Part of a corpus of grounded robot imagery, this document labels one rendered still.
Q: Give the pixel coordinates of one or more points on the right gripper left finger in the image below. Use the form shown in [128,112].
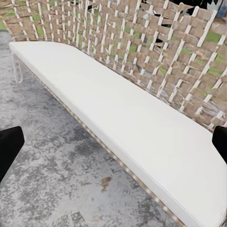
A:
[11,142]

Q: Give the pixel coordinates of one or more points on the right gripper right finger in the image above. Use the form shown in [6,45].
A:
[219,140]

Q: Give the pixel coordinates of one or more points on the tree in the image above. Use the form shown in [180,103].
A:
[200,3]

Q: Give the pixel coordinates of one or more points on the garden chair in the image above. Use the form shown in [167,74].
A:
[166,147]

